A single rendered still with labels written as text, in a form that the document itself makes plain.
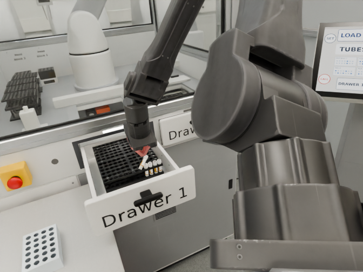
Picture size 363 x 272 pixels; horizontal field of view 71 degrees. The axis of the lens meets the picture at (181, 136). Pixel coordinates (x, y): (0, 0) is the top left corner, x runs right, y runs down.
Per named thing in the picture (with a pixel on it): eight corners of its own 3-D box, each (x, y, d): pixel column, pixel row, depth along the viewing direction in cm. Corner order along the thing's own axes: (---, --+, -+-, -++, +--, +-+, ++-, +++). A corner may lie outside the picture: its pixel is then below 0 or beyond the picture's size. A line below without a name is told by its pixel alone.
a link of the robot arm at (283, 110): (282, 155, 17) (332, 168, 19) (264, 35, 21) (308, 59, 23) (202, 182, 24) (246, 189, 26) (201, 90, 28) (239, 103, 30)
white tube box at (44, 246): (64, 266, 64) (59, 257, 63) (27, 283, 61) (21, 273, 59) (59, 232, 74) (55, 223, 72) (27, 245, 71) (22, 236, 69)
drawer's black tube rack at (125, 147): (165, 180, 79) (162, 163, 76) (108, 200, 73) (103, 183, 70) (143, 148, 97) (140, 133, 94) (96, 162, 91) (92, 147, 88)
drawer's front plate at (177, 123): (225, 127, 111) (225, 104, 105) (163, 146, 101) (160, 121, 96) (222, 126, 112) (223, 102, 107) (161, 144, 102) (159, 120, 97)
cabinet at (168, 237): (236, 241, 155) (242, 124, 116) (55, 330, 120) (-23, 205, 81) (173, 163, 232) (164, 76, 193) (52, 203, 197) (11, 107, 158)
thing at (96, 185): (188, 192, 75) (186, 175, 72) (99, 225, 66) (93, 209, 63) (145, 135, 107) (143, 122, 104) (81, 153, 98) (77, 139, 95)
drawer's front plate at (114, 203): (196, 197, 74) (194, 167, 69) (95, 237, 65) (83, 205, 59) (193, 194, 76) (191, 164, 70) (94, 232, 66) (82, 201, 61)
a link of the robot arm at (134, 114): (122, 106, 57) (147, 103, 58) (121, 88, 62) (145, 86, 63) (126, 128, 62) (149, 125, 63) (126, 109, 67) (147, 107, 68)
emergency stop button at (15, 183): (24, 188, 78) (19, 177, 76) (9, 192, 77) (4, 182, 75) (25, 182, 81) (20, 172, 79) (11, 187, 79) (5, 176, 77)
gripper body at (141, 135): (134, 153, 65) (130, 133, 60) (123, 127, 72) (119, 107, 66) (158, 145, 67) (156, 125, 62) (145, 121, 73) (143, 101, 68)
